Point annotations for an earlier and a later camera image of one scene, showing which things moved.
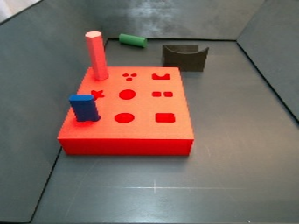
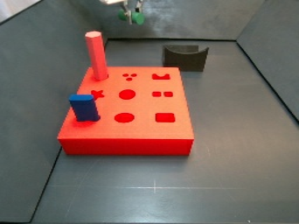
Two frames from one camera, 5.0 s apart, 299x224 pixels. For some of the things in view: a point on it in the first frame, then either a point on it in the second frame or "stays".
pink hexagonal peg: [97, 54] stays
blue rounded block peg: [84, 107] stays
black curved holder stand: [188, 57] stays
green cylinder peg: [133, 40] to [137, 17]
